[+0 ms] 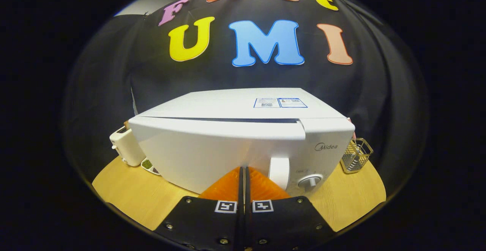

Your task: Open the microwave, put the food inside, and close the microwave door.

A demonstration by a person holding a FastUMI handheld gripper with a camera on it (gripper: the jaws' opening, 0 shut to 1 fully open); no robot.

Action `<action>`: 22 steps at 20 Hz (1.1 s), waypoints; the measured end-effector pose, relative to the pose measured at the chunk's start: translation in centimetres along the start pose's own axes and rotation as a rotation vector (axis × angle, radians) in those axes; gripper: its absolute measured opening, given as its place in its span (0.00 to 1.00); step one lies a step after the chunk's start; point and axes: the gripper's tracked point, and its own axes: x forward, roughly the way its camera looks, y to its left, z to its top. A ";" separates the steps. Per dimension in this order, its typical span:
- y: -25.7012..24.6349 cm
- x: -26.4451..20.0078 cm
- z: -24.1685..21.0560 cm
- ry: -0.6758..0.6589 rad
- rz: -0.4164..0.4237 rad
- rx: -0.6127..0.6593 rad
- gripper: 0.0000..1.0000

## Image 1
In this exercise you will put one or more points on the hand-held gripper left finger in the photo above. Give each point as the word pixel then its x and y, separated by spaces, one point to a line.
pixel 238 228

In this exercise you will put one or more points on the pink striped straw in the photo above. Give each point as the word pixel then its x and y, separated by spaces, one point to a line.
pixel 352 129

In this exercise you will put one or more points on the white divided bean dish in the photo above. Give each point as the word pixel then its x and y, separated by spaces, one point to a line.
pixel 149 165

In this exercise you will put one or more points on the white toaster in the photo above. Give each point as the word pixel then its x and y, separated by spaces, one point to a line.
pixel 127 148

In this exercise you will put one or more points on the brown toast slice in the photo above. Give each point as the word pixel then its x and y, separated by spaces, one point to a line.
pixel 127 124

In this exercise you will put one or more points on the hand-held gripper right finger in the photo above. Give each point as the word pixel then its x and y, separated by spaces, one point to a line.
pixel 248 228

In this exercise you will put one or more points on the white microwave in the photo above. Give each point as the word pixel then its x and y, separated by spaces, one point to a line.
pixel 209 148

